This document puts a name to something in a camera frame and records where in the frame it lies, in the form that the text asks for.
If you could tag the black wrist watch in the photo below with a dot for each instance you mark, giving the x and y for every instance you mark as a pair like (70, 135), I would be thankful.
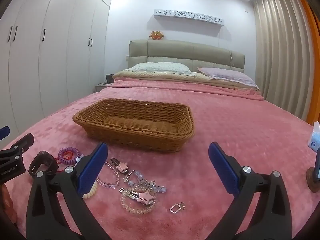
(45, 163)

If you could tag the small silver pendant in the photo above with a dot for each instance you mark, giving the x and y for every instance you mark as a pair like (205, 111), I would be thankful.
(175, 208)

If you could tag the orange curtain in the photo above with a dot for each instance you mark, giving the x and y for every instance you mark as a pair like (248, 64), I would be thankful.
(311, 42)

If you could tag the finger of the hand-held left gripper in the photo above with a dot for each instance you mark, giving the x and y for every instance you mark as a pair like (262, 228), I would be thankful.
(3, 132)
(23, 142)

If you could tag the brown wicker basket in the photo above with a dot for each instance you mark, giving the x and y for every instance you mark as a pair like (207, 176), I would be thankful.
(135, 125)

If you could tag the orange plush toy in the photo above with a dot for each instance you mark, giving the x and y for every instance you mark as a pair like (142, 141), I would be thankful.
(156, 35)

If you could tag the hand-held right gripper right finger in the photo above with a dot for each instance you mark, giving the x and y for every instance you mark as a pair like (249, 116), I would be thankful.
(224, 172)

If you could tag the white wardrobe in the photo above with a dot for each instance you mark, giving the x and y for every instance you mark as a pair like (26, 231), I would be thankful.
(50, 55)

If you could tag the black device on nightstand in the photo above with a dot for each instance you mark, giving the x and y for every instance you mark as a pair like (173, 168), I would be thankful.
(109, 78)

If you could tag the black phone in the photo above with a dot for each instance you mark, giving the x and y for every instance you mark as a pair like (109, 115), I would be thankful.
(317, 163)

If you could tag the pink star hair clip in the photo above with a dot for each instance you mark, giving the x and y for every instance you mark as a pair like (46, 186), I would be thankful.
(122, 167)
(143, 198)

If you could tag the white dotted pillow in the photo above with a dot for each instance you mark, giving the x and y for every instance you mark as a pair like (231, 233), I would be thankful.
(160, 68)

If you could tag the pink plush blanket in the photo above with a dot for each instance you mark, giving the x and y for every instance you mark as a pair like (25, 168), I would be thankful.
(225, 120)

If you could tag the wooden phone stand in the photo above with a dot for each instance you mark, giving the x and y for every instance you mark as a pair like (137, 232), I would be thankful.
(312, 180)

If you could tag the beige nightstand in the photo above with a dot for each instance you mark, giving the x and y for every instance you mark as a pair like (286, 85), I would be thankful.
(100, 87)

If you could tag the white cut-out wall shelf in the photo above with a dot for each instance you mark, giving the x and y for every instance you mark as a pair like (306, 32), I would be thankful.
(188, 16)

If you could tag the lilac pillow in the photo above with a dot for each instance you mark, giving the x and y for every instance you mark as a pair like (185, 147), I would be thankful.
(225, 76)

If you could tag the blue white tissue pack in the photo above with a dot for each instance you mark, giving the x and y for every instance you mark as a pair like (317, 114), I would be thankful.
(315, 138)

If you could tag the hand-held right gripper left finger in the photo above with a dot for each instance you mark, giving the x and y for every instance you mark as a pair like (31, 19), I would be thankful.
(92, 171)

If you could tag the beige padded headboard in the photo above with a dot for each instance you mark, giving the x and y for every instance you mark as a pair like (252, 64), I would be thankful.
(175, 52)

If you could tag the beige curtain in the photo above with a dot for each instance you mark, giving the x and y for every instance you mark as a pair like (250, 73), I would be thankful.
(277, 55)

